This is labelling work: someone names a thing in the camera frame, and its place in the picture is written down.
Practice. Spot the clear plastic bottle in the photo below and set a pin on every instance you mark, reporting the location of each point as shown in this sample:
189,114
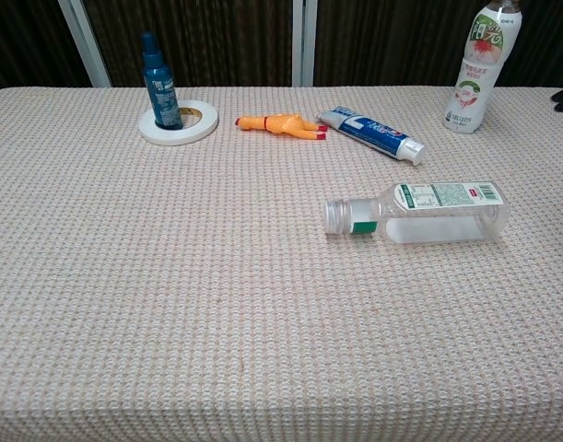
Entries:
447,216

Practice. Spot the white bottle cap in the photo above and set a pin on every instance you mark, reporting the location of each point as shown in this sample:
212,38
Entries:
336,217

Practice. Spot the yellow-capped drink bottle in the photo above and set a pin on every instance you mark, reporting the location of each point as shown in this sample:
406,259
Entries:
479,78

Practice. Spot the blue spray bottle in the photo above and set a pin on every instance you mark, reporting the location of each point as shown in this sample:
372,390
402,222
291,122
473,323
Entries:
163,96

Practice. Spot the dark brown partition panel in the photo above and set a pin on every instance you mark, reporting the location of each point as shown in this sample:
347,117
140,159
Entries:
216,41
387,41
23,41

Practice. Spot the blue white toothpaste tube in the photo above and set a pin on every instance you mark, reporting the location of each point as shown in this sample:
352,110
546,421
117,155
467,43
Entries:
368,131

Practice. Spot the orange rubber chicken toy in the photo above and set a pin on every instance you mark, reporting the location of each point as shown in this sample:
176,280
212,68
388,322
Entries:
281,124

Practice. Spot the white tape roll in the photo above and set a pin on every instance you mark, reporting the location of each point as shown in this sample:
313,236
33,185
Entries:
170,137

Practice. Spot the beige woven tablecloth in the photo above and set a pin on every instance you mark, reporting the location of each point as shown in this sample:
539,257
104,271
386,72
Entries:
216,299

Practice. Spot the white partition frame post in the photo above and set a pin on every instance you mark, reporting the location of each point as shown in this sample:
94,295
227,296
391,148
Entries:
304,41
85,46

